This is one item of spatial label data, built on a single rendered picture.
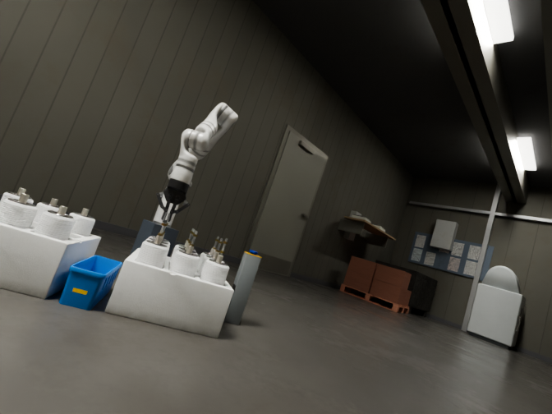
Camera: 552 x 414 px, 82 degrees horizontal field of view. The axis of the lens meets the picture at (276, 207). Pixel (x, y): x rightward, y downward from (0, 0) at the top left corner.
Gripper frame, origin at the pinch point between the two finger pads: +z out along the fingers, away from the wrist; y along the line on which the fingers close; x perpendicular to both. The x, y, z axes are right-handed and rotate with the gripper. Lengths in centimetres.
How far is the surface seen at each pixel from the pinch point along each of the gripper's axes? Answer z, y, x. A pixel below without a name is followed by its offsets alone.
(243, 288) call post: 19.7, 41.0, 15.4
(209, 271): 14.0, 20.8, -4.0
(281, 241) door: -13, 169, 346
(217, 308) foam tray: 25.2, 27.4, -8.0
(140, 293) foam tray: 26.8, 0.6, -7.7
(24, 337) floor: 35, -20, -36
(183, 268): 15.2, 11.6, -4.9
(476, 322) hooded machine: 13, 568, 316
